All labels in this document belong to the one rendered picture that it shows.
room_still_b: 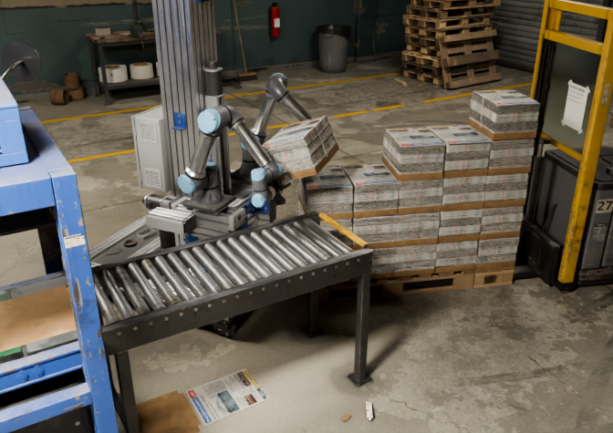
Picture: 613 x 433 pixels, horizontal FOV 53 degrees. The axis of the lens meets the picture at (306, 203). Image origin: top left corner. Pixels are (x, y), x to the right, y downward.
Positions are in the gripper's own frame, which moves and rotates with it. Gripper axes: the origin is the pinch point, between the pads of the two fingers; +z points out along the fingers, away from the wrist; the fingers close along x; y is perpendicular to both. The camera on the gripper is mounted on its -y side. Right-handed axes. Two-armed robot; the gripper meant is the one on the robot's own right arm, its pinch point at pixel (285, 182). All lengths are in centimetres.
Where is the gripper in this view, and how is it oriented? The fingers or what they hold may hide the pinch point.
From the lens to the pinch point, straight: 344.4
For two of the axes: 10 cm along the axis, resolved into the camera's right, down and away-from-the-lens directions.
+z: 3.5, -3.6, 8.6
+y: -3.2, -9.1, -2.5
